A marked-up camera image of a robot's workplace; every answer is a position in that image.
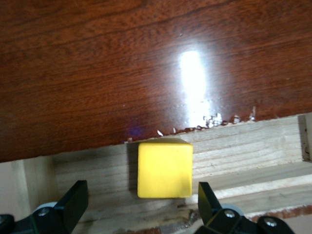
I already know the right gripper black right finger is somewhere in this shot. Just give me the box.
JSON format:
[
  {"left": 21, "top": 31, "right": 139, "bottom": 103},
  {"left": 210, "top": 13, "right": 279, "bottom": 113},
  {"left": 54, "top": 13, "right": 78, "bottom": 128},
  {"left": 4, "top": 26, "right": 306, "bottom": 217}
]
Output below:
[{"left": 196, "top": 181, "right": 296, "bottom": 234}]

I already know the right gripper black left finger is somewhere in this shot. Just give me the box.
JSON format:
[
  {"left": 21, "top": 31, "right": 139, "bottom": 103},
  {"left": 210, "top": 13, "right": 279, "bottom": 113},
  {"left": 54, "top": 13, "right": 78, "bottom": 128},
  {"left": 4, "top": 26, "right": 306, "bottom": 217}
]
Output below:
[{"left": 0, "top": 180, "right": 89, "bottom": 234}]

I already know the yellow block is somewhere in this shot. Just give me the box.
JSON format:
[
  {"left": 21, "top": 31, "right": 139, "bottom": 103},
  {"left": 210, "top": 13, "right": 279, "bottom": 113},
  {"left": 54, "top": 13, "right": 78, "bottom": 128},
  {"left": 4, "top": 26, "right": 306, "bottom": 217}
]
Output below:
[{"left": 136, "top": 138, "right": 194, "bottom": 199}]

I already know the wooden drawer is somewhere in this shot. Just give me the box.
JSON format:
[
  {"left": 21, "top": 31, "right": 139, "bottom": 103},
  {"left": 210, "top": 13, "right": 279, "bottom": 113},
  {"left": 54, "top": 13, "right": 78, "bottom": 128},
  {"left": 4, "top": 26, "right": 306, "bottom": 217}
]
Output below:
[{"left": 11, "top": 114, "right": 312, "bottom": 234}]

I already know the brown paper table cover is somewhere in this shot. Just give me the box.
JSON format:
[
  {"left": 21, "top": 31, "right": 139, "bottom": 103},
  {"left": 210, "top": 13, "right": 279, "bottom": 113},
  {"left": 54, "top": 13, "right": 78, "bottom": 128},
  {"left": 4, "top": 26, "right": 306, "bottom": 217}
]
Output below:
[{"left": 0, "top": 160, "right": 312, "bottom": 234}]

